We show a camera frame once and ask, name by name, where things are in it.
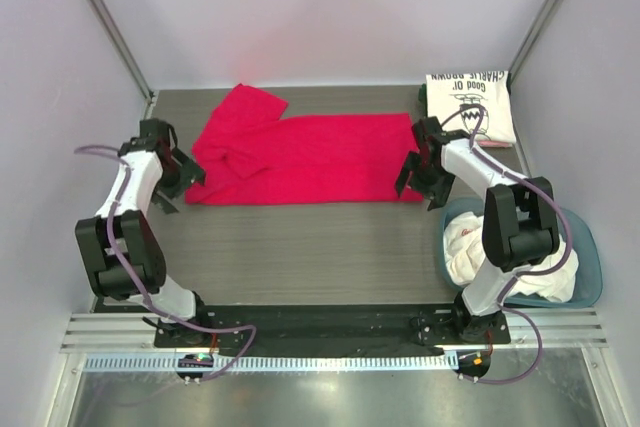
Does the crumpled white t shirt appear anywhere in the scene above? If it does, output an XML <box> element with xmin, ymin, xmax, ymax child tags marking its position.
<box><xmin>443</xmin><ymin>211</ymin><xmax>579</xmax><ymax>303</ymax></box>

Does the aluminium rail frame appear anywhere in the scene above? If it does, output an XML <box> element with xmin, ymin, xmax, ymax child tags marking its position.
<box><xmin>61</xmin><ymin>308</ymin><xmax>608</xmax><ymax>352</ymax></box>

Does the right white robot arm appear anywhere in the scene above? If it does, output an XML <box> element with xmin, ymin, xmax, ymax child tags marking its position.
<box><xmin>395</xmin><ymin>117</ymin><xmax>560</xmax><ymax>343</ymax></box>

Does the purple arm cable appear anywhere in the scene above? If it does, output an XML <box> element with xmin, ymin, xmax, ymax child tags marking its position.
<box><xmin>439</xmin><ymin>107</ymin><xmax>576</xmax><ymax>387</ymax></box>
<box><xmin>73</xmin><ymin>145</ymin><xmax>259</xmax><ymax>382</ymax></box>

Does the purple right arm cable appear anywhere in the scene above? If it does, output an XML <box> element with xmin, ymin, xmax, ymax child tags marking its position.
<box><xmin>439</xmin><ymin>107</ymin><xmax>576</xmax><ymax>387</ymax></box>

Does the folded dark green t shirt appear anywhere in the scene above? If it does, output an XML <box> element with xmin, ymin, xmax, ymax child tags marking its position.
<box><xmin>418</xmin><ymin>83</ymin><xmax>428</xmax><ymax>116</ymax></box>

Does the folded pink t shirt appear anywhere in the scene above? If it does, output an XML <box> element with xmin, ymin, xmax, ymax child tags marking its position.
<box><xmin>478</xmin><ymin>141</ymin><xmax>513</xmax><ymax>149</ymax></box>

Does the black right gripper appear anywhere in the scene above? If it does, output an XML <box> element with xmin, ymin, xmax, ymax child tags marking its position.
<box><xmin>395</xmin><ymin>150</ymin><xmax>457</xmax><ymax>210</ymax></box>

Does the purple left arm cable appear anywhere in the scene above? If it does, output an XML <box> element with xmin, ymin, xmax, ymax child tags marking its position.
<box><xmin>73</xmin><ymin>145</ymin><xmax>259</xmax><ymax>382</ymax></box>

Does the left aluminium corner post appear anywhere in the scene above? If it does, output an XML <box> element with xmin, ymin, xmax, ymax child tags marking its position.
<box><xmin>87</xmin><ymin>0</ymin><xmax>155</xmax><ymax>107</ymax></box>

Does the right aluminium corner post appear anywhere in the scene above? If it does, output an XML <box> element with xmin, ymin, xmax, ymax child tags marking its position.
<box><xmin>510</xmin><ymin>0</ymin><xmax>563</xmax><ymax>83</ymax></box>

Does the blue plastic basket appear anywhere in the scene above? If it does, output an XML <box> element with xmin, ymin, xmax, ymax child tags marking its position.
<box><xmin>436</xmin><ymin>198</ymin><xmax>603</xmax><ymax>309</ymax></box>

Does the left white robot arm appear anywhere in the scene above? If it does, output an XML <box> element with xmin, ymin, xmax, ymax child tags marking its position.
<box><xmin>74</xmin><ymin>118</ymin><xmax>213</xmax><ymax>346</ymax></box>

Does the aluminium corner post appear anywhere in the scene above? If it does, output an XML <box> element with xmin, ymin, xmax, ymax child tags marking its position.
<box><xmin>87</xmin><ymin>0</ymin><xmax>155</xmax><ymax>107</ymax></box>
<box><xmin>510</xmin><ymin>0</ymin><xmax>563</xmax><ymax>83</ymax></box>

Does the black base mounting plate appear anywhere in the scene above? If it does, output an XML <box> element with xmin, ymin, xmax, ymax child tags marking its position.
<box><xmin>152</xmin><ymin>302</ymin><xmax>512</xmax><ymax>356</ymax></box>

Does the red t shirt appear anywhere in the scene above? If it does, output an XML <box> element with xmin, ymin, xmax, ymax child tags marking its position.
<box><xmin>185</xmin><ymin>84</ymin><xmax>422</xmax><ymax>206</ymax></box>

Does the folded white printed t shirt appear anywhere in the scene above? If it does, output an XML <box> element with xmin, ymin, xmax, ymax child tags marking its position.
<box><xmin>425</xmin><ymin>71</ymin><xmax>516</xmax><ymax>145</ymax></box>

